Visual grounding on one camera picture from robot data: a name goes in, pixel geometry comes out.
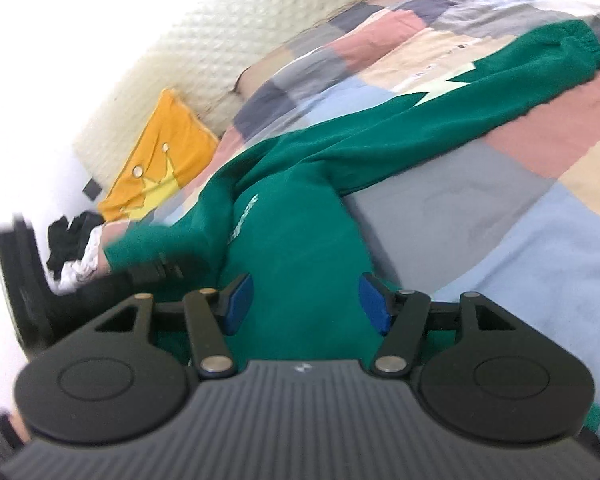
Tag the cream quilted headboard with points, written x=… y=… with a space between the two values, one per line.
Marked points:
x=205 y=60

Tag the green hoodie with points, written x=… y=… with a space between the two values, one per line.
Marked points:
x=290 y=255

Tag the black cloth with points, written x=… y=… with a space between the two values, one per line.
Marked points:
x=67 y=240

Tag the white cloth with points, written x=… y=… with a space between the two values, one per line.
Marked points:
x=82 y=274

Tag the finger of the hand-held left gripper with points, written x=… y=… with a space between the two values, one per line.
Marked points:
x=140 y=280

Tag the dark wall socket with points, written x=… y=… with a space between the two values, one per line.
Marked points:
x=92 y=189

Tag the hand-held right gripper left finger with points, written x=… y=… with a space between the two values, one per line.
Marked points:
x=240 y=305

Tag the patchwork blanket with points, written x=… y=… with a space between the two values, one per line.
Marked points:
x=480 y=185

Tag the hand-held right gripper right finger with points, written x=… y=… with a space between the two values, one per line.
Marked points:
x=372 y=305

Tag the orange crown pillow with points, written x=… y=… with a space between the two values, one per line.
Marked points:
x=165 y=125

